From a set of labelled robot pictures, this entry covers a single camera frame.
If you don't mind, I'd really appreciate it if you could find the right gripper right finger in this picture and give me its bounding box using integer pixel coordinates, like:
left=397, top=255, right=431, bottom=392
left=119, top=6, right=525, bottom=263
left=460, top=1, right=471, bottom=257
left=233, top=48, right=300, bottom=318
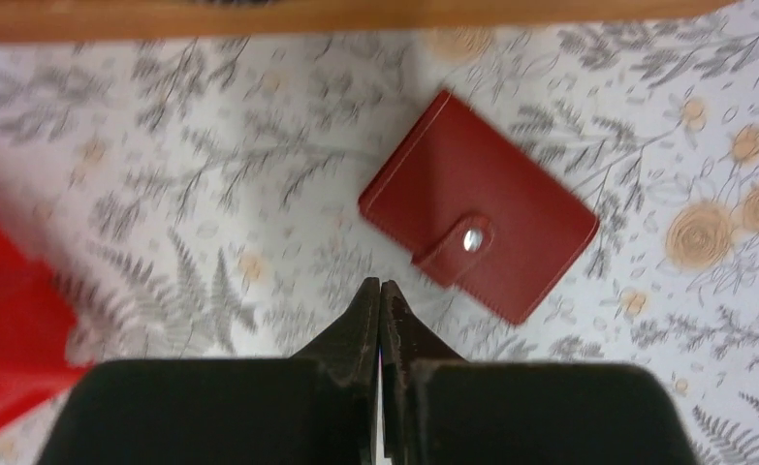
left=380, top=281, right=697, bottom=464

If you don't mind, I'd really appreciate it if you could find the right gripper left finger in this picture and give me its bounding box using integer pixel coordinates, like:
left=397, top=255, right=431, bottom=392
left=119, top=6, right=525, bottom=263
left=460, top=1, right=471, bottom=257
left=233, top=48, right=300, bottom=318
left=38, top=278, right=381, bottom=464

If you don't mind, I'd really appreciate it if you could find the red leather card holder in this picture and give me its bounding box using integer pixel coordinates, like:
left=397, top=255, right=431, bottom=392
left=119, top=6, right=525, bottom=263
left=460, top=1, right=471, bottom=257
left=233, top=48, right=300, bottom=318
left=358, top=90, right=599, bottom=325

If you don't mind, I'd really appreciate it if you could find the red plastic bin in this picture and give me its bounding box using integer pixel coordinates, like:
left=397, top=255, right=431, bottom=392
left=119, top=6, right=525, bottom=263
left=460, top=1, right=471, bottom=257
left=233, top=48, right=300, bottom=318
left=0, top=230, right=90, bottom=429

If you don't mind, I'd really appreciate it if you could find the floral table mat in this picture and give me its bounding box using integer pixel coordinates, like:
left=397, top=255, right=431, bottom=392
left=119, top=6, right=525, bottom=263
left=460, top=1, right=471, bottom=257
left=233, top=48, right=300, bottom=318
left=0, top=1, right=759, bottom=464

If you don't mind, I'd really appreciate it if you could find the wooden tray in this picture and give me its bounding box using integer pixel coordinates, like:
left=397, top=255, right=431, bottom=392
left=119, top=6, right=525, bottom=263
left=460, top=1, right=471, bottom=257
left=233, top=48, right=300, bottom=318
left=0, top=0, right=727, bottom=43

